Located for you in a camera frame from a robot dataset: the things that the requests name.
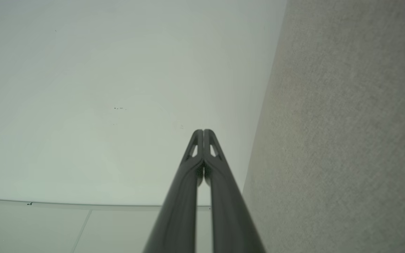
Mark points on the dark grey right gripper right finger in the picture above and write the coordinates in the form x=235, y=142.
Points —
x=230, y=211

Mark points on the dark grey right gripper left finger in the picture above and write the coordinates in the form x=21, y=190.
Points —
x=176, y=211

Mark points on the grey fabric sofa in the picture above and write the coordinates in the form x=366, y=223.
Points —
x=346, y=123

